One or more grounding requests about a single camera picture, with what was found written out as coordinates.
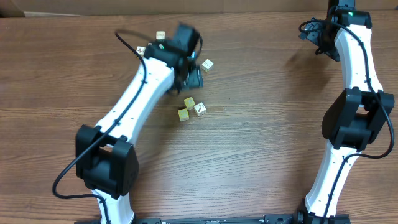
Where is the white block yellow side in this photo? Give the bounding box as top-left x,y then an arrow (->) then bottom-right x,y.
136,46 -> 146,56

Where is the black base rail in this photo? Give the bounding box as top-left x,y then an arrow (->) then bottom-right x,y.
74,213 -> 351,224

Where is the white block green side top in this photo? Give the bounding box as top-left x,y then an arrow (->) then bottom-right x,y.
155,31 -> 165,40

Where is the yellow top block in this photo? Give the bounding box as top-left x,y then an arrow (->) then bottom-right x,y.
178,108 -> 189,121

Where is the yellow G block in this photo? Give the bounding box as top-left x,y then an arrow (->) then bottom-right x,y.
184,97 -> 195,110

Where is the white block letter L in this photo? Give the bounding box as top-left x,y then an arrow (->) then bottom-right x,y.
201,59 -> 214,73

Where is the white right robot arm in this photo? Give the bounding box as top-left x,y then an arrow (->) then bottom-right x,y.
293,4 -> 395,223

